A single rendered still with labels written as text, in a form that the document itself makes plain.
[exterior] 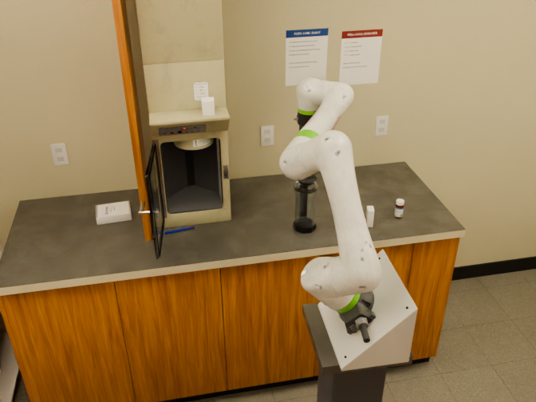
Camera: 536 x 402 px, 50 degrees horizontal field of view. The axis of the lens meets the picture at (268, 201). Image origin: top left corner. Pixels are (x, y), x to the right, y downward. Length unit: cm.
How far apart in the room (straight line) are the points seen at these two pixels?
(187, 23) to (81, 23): 62
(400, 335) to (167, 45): 138
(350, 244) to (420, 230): 95
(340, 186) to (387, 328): 49
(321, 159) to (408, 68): 137
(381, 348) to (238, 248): 85
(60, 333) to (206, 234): 76
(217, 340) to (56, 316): 73
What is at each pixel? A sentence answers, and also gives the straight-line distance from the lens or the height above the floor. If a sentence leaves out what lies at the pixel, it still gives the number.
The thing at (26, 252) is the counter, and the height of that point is 94.
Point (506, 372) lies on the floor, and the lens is 349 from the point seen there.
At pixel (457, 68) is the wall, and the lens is 325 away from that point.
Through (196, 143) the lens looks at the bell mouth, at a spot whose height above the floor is 134.
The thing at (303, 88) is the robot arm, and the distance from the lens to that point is 230.
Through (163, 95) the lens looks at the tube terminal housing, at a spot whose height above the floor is 158.
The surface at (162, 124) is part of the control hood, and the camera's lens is 232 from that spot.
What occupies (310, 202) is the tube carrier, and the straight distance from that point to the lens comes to 253.
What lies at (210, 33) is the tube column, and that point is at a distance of 234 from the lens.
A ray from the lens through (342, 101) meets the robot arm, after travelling 222.
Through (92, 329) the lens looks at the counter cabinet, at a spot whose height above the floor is 63.
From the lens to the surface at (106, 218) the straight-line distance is 276.
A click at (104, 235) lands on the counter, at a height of 94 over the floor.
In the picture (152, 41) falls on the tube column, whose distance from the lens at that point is 233.
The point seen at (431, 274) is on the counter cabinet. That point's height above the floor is 67.
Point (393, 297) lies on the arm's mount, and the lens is 198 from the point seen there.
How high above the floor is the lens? 241
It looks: 31 degrees down
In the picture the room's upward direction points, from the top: straight up
